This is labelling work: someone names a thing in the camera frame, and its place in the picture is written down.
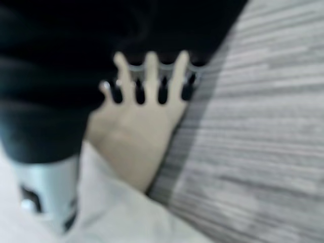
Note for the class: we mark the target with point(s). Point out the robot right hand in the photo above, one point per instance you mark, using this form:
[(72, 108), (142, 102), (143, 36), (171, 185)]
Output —
[(63, 76)]

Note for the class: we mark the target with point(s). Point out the person's hand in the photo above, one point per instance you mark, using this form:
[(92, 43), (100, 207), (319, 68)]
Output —
[(131, 131)]

